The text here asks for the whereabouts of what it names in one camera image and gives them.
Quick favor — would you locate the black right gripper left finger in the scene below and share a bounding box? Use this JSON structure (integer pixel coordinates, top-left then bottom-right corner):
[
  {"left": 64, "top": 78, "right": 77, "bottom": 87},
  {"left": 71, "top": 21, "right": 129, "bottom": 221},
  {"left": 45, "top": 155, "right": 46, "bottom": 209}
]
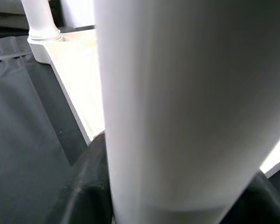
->
[{"left": 60, "top": 131, "right": 114, "bottom": 224}]

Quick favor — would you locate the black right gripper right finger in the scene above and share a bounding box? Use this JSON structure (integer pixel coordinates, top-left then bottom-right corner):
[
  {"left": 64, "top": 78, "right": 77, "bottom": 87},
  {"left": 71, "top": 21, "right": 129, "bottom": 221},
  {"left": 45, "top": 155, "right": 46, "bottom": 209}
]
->
[{"left": 218, "top": 171, "right": 280, "bottom": 224}]

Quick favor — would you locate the white plastic table top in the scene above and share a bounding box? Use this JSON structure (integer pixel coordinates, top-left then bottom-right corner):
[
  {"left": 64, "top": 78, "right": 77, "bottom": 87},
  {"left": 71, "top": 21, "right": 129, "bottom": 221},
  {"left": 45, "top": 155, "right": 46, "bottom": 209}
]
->
[{"left": 27, "top": 29, "right": 280, "bottom": 180}]

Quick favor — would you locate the white plastic table leg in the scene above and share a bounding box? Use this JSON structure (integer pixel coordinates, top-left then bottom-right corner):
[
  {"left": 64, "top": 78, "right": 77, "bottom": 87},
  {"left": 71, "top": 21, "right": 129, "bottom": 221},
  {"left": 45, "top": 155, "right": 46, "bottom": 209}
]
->
[
  {"left": 21, "top": 0, "right": 62, "bottom": 41},
  {"left": 92, "top": 0, "right": 280, "bottom": 224}
]

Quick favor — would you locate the black cloth table cover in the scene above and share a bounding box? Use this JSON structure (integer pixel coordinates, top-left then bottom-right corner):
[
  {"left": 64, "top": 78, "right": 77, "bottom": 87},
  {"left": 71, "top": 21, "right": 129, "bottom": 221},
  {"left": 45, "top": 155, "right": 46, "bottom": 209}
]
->
[{"left": 0, "top": 24, "right": 280, "bottom": 224}]

